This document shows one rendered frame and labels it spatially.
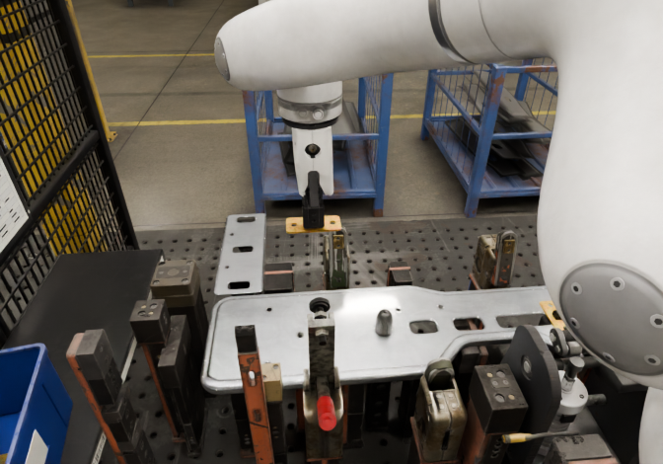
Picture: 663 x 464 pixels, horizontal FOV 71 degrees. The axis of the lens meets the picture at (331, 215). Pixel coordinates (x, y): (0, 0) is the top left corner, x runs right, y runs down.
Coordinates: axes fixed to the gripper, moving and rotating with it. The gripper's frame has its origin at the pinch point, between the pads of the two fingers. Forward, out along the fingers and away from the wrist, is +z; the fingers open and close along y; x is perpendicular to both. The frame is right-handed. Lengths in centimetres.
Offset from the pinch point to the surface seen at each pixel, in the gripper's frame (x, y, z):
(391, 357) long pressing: -12.8, -6.5, 27.5
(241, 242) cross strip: 15.9, 29.2, 27.4
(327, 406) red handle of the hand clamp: -0.1, -23.9, 13.5
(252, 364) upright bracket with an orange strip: 9.7, -16.1, 14.4
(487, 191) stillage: -114, 173, 108
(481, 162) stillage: -106, 172, 88
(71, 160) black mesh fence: 55, 44, 12
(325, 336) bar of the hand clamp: -0.4, -17.9, 7.4
